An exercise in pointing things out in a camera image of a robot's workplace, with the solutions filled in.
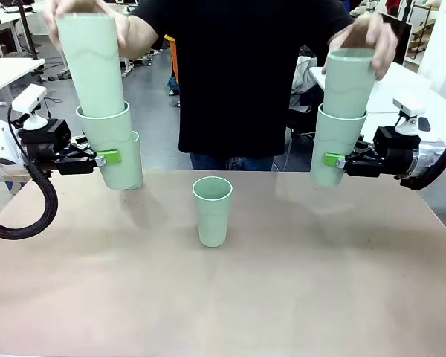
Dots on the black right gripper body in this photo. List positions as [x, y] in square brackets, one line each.
[397, 152]

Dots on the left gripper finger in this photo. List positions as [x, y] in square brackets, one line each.
[109, 157]
[80, 145]

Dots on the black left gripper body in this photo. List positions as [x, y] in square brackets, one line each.
[44, 145]

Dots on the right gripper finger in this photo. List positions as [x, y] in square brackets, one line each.
[362, 150]
[332, 160]

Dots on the pale green plastic cup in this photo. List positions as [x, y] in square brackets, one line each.
[347, 85]
[138, 160]
[93, 67]
[212, 215]
[334, 137]
[108, 130]

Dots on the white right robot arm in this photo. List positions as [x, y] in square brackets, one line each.
[427, 158]

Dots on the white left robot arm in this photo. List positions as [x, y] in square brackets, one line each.
[0, 141]

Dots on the person's right forearm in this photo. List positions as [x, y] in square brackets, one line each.
[141, 37]

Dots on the person's left hand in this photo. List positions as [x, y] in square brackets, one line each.
[383, 41]

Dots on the person's right hand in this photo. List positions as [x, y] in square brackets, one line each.
[51, 26]

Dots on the black office chair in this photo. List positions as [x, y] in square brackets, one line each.
[301, 122]

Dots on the white office table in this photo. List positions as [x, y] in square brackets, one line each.
[390, 85]

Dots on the white office desk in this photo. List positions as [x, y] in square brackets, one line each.
[0, 20]
[7, 70]

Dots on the grey jacket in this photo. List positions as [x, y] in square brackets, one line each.
[303, 82]

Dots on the person's blue jeans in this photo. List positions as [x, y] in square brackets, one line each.
[208, 161]

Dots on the black panel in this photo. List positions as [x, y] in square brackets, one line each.
[403, 41]

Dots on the black pole stand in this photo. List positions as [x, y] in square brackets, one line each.
[26, 29]

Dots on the orange object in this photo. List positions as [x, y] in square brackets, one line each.
[174, 56]

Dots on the wooden shelf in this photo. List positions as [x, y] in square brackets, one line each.
[423, 33]

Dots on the person's black t-shirt torso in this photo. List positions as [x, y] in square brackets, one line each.
[238, 74]

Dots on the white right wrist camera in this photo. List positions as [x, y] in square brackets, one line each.
[409, 106]

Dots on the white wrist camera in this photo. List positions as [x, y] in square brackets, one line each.
[409, 106]
[28, 97]

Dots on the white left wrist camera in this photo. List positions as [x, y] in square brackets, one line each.
[28, 97]

